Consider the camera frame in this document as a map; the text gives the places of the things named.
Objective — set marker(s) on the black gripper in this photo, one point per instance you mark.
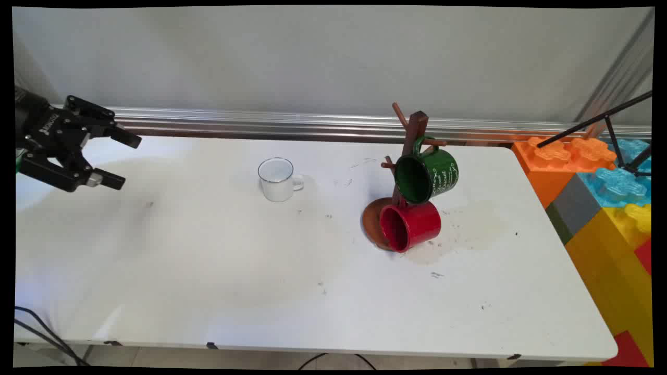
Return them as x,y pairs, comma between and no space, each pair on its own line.
49,130

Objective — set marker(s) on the black tripod stand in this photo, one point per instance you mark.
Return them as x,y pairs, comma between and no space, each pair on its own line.
615,138

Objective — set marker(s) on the orange giant building block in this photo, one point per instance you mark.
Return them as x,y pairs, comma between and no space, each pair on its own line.
547,166

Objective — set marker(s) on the blue giant building block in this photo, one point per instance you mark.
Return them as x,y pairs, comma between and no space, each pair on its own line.
620,185

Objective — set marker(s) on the grey giant building block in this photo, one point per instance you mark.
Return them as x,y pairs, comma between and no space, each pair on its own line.
576,205

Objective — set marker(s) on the brown wooden mug tree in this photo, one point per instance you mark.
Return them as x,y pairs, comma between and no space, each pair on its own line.
414,130

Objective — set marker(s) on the red giant building block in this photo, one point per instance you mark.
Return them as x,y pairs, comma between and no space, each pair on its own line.
628,351
645,255

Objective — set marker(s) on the yellow giant building block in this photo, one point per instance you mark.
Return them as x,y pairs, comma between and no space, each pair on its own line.
609,271

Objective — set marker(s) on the aluminium rail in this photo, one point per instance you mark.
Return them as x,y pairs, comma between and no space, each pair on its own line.
312,125

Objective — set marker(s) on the red enamel mug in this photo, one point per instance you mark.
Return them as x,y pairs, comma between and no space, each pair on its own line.
417,225

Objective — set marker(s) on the green block with metal disc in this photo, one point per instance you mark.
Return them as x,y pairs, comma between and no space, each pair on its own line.
19,161

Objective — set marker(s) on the green enamel mug white print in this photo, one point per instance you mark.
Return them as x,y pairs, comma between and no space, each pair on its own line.
435,172

